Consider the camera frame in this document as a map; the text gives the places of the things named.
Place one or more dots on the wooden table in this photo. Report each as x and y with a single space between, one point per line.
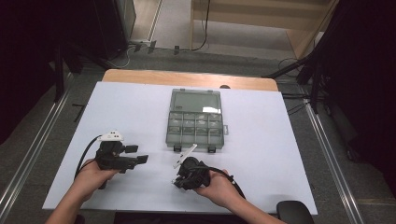
186 78

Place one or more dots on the person's dark clothing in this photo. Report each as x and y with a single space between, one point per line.
174 219

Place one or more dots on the person's left hand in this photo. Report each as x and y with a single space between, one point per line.
93 179

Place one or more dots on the black chair armrest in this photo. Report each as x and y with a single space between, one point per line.
294 213

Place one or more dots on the clear grey compartment box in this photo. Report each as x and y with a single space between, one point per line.
195 124

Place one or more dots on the black tripod stand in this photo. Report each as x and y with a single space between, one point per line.
314 77

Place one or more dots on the light wooden furniture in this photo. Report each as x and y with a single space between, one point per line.
264 21

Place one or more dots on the metal floor rail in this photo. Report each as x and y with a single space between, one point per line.
330 155
34 143

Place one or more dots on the white board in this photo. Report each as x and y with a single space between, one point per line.
140 109

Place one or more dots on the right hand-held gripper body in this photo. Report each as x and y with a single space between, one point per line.
193 174

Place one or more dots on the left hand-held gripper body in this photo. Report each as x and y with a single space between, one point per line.
110 158

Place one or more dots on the black cabinet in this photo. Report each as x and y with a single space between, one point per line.
112 28

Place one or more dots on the black metal stand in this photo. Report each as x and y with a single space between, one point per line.
58 74

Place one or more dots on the person's right hand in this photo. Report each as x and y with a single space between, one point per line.
219 188

